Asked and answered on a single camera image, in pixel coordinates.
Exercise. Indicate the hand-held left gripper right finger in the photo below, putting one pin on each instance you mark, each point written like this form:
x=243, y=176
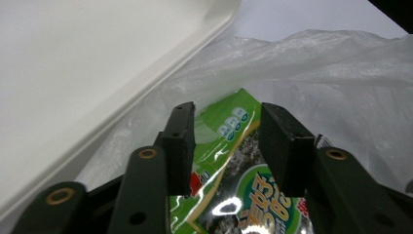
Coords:
x=285, y=149

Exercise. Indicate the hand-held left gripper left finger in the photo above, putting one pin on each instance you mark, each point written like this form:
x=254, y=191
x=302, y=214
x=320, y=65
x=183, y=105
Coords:
x=178, y=146

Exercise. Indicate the green snack packet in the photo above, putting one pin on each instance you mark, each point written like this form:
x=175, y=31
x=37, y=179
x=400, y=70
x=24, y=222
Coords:
x=227, y=169

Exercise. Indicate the translucent plastic bag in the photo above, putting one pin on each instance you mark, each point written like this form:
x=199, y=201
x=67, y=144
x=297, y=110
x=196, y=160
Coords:
x=318, y=84

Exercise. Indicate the white plastic tray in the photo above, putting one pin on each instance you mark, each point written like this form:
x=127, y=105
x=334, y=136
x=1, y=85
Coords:
x=81, y=74

